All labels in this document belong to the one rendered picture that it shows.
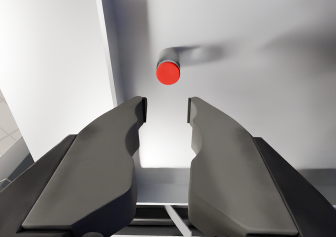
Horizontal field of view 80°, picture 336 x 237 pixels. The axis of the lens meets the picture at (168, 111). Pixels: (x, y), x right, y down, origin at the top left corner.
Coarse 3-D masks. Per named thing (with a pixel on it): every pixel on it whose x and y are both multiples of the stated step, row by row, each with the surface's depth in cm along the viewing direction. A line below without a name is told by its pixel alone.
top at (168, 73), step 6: (162, 66) 17; (168, 66) 17; (174, 66) 17; (156, 72) 17; (162, 72) 17; (168, 72) 17; (174, 72) 17; (162, 78) 17; (168, 78) 17; (174, 78) 17; (168, 84) 17
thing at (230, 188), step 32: (192, 128) 9; (224, 128) 9; (192, 160) 7; (224, 160) 7; (256, 160) 7; (192, 192) 6; (224, 192) 6; (256, 192) 6; (192, 224) 7; (224, 224) 6; (256, 224) 5; (288, 224) 5
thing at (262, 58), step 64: (128, 0) 18; (192, 0) 18; (256, 0) 18; (320, 0) 18; (128, 64) 21; (192, 64) 21; (256, 64) 21; (320, 64) 21; (256, 128) 25; (320, 128) 25; (320, 192) 29
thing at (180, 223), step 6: (138, 204) 34; (144, 204) 34; (150, 204) 34; (156, 204) 34; (168, 210) 32; (174, 210) 30; (174, 216) 31; (174, 222) 31; (180, 222) 29; (180, 228) 30; (186, 228) 28; (186, 234) 29
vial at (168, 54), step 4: (168, 48) 20; (172, 48) 20; (160, 52) 20; (164, 52) 19; (168, 52) 19; (172, 52) 19; (176, 52) 20; (160, 56) 18; (164, 56) 18; (168, 56) 18; (172, 56) 18; (176, 56) 19; (160, 60) 18; (164, 60) 17; (168, 60) 17; (172, 60) 17; (176, 60) 18; (156, 64) 18; (156, 68) 18
